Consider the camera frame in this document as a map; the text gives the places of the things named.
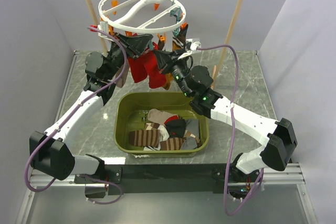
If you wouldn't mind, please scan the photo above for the aluminium rail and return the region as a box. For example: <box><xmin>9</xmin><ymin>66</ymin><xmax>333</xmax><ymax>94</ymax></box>
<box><xmin>29</xmin><ymin>163</ymin><xmax>306</xmax><ymax>188</ymax></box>

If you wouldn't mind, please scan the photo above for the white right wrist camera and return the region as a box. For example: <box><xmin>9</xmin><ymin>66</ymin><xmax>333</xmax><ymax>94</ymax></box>
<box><xmin>178</xmin><ymin>38</ymin><xmax>201</xmax><ymax>60</ymax></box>

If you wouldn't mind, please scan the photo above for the beige sock in basket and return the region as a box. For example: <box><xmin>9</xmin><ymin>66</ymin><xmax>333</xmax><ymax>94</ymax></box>
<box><xmin>148</xmin><ymin>109</ymin><xmax>179</xmax><ymax>125</ymax></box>

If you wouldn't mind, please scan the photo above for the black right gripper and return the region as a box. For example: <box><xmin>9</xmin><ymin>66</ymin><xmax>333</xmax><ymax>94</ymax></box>
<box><xmin>154</xmin><ymin>49</ymin><xmax>193</xmax><ymax>98</ymax></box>

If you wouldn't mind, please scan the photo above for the black sock in basket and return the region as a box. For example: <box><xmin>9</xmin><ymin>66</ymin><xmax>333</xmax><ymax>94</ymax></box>
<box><xmin>165</xmin><ymin>119</ymin><xmax>186</xmax><ymax>138</ymax></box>

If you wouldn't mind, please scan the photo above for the red santa sock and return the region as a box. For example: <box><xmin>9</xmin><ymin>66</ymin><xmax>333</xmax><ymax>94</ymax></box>
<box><xmin>143</xmin><ymin>51</ymin><xmax>166</xmax><ymax>89</ymax></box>

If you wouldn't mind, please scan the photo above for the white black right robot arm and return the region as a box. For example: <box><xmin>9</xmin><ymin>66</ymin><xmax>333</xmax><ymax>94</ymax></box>
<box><xmin>154</xmin><ymin>49</ymin><xmax>297</xmax><ymax>182</ymax></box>

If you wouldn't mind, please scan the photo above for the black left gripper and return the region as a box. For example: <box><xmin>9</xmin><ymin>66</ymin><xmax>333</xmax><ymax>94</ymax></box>
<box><xmin>105</xmin><ymin>33</ymin><xmax>154</xmax><ymax>81</ymax></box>

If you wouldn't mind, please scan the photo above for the mustard yellow sock pair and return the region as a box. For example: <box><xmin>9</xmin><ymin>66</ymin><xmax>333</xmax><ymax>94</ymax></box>
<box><xmin>162</xmin><ymin>23</ymin><xmax>188</xmax><ymax>90</ymax></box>

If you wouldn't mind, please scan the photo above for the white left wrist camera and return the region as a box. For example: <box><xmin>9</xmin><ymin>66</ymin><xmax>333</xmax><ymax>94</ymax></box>
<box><xmin>89</xmin><ymin>21</ymin><xmax>114</xmax><ymax>40</ymax></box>

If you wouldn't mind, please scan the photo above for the olive green plastic basket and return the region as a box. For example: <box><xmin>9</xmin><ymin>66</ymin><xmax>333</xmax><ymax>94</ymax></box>
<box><xmin>114</xmin><ymin>92</ymin><xmax>209</xmax><ymax>157</ymax></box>

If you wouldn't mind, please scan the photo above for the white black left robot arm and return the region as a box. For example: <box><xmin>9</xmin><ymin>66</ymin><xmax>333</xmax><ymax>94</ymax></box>
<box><xmin>25</xmin><ymin>33</ymin><xmax>153</xmax><ymax>183</ymax></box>

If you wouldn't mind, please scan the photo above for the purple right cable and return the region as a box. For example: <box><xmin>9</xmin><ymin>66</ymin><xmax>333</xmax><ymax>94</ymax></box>
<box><xmin>196</xmin><ymin>45</ymin><xmax>265</xmax><ymax>216</ymax></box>

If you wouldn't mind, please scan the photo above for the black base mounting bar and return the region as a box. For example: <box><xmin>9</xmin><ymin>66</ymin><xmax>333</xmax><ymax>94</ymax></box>
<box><xmin>74</xmin><ymin>163</ymin><xmax>263</xmax><ymax>196</ymax></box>

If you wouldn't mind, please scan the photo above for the white round clip hanger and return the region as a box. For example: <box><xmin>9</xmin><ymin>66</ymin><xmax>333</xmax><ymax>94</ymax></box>
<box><xmin>98</xmin><ymin>0</ymin><xmax>187</xmax><ymax>34</ymax></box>

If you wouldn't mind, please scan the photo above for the brown striped sock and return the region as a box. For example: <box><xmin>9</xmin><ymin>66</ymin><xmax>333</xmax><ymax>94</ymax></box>
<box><xmin>160</xmin><ymin>137</ymin><xmax>184</xmax><ymax>151</ymax></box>
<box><xmin>129</xmin><ymin>129</ymin><xmax>161</xmax><ymax>147</ymax></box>

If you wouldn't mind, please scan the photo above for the grey-brown striped sock pair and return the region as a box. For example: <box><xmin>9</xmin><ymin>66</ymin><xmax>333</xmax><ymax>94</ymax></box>
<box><xmin>115</xmin><ymin>63</ymin><xmax>130</xmax><ymax>88</ymax></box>

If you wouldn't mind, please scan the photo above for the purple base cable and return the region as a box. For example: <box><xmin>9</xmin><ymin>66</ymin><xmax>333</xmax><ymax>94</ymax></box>
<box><xmin>83</xmin><ymin>175</ymin><xmax>124</xmax><ymax>205</ymax></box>

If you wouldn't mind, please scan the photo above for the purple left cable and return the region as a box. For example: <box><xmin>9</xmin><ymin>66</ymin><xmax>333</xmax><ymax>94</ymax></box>
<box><xmin>25</xmin><ymin>26</ymin><xmax>129</xmax><ymax>193</ymax></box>

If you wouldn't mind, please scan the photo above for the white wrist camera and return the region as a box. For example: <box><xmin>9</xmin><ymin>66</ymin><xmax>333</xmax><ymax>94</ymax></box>
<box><xmin>178</xmin><ymin>38</ymin><xmax>201</xmax><ymax>60</ymax></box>
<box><xmin>89</xmin><ymin>21</ymin><xmax>114</xmax><ymax>40</ymax></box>

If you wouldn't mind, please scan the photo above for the grey sock in basket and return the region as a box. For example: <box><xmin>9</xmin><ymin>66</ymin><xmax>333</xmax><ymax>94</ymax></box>
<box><xmin>181</xmin><ymin>119</ymin><xmax>201</xmax><ymax>150</ymax></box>

